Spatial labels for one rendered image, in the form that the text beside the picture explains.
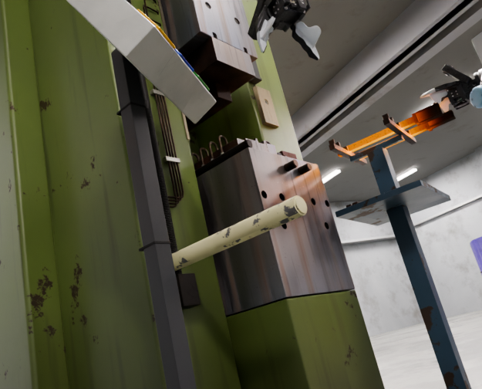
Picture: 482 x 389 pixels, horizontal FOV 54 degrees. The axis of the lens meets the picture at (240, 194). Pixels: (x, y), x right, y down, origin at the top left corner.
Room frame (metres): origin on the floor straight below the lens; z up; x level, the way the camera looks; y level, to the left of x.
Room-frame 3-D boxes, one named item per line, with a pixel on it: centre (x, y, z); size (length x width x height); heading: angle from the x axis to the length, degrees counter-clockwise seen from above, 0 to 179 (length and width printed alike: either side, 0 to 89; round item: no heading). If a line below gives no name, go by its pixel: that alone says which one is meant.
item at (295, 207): (1.10, 0.05, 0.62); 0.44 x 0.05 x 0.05; 52
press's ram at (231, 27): (1.59, 0.05, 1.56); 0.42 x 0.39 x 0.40; 52
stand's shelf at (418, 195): (1.68, -0.53, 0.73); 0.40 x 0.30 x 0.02; 147
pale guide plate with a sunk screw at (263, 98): (1.75, -0.19, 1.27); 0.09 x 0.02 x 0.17; 142
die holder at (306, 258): (1.60, 0.05, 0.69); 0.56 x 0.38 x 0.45; 52
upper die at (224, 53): (1.56, 0.07, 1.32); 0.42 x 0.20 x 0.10; 52
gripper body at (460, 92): (1.59, -0.88, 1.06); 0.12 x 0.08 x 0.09; 56
